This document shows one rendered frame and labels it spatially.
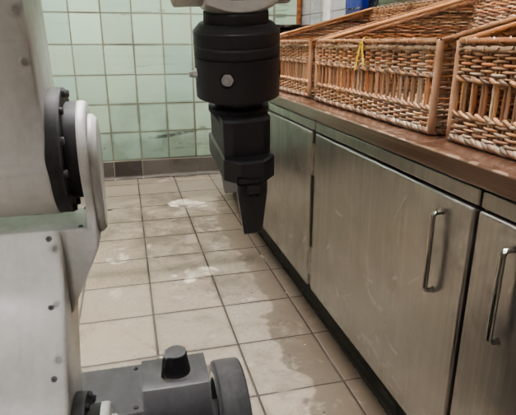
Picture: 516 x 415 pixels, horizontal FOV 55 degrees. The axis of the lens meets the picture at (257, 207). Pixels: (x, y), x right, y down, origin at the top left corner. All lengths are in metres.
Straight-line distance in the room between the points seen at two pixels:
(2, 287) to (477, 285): 0.58
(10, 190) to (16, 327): 0.15
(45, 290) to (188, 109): 2.33
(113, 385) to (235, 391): 0.20
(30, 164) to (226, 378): 0.50
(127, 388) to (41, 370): 0.31
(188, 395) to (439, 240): 0.45
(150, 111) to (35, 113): 2.31
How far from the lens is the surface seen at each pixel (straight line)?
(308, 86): 1.41
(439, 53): 0.87
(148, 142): 2.87
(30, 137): 0.55
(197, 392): 0.85
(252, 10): 0.50
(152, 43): 2.83
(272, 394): 1.16
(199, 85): 0.52
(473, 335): 0.76
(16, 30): 0.53
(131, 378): 0.91
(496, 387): 0.75
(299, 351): 1.29
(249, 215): 0.53
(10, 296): 0.61
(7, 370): 0.61
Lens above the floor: 0.73
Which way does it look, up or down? 18 degrees down
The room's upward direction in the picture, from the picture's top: straight up
